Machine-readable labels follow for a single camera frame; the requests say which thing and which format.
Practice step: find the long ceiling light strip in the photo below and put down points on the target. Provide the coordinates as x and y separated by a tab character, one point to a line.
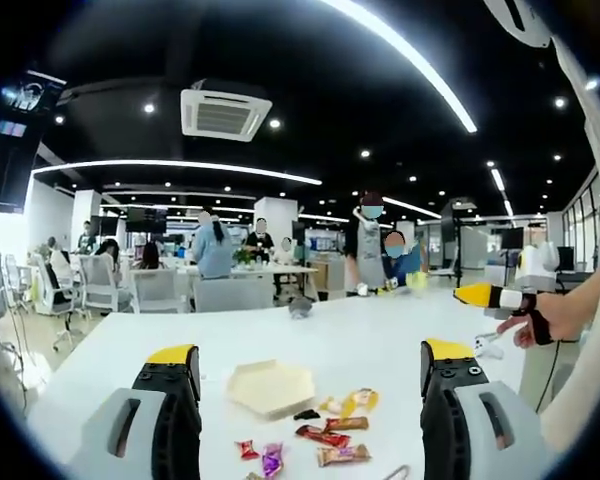
410	55

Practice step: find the green potted plant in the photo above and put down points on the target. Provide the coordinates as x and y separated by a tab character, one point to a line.
242	256

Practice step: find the silver metal loop utensil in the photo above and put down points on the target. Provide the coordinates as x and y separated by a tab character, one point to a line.
399	472

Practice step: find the curved ceiling light strip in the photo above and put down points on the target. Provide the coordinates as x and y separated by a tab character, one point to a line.
180	167

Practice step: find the white worn device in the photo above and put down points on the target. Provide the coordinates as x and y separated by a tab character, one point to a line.
522	22

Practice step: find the black tripod stand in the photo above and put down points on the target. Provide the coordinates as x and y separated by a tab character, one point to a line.
459	240

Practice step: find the black monitor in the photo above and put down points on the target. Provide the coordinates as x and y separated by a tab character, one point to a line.
145	220

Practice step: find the brown food candy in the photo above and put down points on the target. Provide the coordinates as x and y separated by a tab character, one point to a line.
252	476

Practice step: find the person's right hand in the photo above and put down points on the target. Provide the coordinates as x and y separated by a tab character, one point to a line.
557	320

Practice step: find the person's white clothing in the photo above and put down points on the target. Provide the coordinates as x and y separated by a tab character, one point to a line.
592	390

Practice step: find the hanging dark screen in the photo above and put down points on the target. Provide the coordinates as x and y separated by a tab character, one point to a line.
27	95

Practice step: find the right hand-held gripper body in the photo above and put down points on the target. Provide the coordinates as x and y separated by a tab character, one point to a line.
535	265

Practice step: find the small black food piece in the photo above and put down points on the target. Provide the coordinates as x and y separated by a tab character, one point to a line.
306	414

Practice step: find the red food bar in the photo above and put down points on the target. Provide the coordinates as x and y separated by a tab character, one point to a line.
325	436

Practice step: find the yellow food snack packet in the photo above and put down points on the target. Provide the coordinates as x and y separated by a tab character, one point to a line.
355	400

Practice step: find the red food candy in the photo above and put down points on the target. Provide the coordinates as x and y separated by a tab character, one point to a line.
247	450

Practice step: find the white office table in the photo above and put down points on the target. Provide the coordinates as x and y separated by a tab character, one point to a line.
260	272

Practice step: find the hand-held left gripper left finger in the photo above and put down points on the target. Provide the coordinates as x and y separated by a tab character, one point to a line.
172	420

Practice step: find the beige hexagonal container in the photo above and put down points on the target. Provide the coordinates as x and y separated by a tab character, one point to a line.
272	387

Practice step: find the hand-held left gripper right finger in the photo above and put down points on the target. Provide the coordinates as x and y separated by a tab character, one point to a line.
450	425

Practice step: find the purple food candy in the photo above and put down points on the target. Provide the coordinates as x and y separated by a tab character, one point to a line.
273	459

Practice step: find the grey crumpled object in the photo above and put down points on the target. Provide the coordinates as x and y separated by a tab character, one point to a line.
300	308

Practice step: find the light brown food bar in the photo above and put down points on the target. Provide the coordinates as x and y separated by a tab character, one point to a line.
344	455

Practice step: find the ceiling air conditioner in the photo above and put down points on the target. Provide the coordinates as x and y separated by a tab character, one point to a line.
225	111

